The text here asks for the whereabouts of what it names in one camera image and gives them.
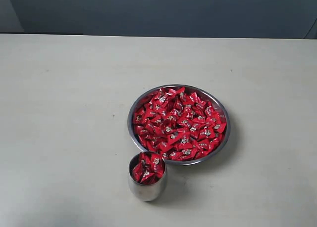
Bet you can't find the pile of red wrapped candies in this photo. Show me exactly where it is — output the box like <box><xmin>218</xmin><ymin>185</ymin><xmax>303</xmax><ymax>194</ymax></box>
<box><xmin>132</xmin><ymin>87</ymin><xmax>227</xmax><ymax>161</ymax></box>

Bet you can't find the steel bowl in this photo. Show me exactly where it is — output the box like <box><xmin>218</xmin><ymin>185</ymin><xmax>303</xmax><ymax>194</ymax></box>
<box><xmin>127</xmin><ymin>84</ymin><xmax>231</xmax><ymax>166</ymax></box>

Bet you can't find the stainless steel cup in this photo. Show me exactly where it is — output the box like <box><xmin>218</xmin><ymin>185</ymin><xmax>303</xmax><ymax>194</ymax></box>
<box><xmin>128</xmin><ymin>154</ymin><xmax>167</xmax><ymax>202</ymax></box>

